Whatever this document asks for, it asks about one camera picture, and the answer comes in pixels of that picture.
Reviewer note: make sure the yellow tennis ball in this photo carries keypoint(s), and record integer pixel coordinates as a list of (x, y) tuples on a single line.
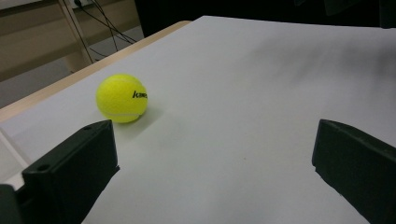
[(120, 98)]

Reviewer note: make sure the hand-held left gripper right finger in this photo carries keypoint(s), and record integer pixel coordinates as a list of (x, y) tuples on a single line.
[(358, 168)]

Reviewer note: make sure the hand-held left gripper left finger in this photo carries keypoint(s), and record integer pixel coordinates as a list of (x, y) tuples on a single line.
[(68, 174)]

